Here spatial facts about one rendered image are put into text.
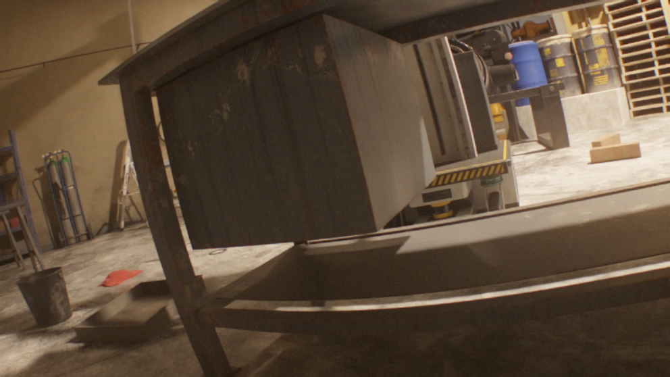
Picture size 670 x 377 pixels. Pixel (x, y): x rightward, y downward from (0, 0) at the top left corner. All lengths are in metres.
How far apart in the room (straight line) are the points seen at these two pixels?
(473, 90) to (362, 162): 1.43
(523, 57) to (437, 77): 3.78
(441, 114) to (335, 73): 1.31
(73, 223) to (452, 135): 6.29
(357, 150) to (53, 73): 7.59
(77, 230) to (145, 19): 4.33
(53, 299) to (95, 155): 5.68
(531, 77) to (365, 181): 5.07
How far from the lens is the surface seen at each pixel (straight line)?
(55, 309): 2.29
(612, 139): 3.59
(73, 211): 7.21
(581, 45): 5.88
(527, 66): 5.73
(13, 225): 7.39
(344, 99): 0.76
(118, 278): 2.86
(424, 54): 2.06
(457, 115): 1.98
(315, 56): 0.78
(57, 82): 8.05
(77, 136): 7.79
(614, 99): 5.22
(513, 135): 5.60
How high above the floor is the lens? 0.55
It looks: 5 degrees down
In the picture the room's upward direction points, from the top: 14 degrees counter-clockwise
